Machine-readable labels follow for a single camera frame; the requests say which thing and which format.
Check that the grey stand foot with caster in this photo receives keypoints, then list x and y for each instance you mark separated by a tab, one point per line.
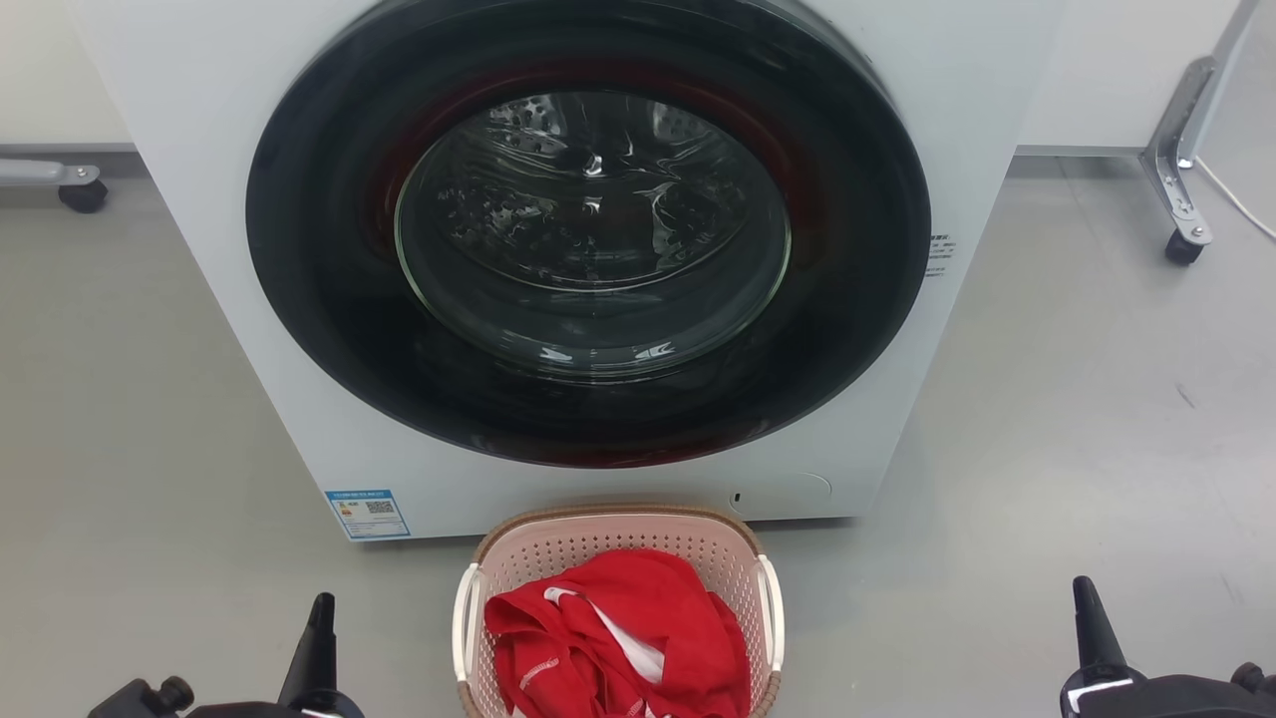
60	175

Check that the pink perforated plastic laundry basket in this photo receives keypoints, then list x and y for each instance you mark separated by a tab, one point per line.
618	534

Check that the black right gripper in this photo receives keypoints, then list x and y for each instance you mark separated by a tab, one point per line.
1166	698

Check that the round dark glass washer door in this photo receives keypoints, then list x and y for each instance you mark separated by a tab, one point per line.
588	379

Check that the silver metal leg with caster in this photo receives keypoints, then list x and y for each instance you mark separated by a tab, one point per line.
1181	140

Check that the white partition panel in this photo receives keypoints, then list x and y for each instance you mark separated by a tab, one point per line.
1097	70

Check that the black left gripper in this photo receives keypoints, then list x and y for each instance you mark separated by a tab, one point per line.
219	710

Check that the white front-load washing machine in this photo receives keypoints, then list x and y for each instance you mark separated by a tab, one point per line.
199	249

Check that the blue energy label sticker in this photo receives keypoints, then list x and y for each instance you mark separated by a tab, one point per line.
367	515

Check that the white washer filter cover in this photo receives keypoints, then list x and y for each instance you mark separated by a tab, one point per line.
788	494

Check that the red garment with white trim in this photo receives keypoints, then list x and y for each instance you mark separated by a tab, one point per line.
648	608

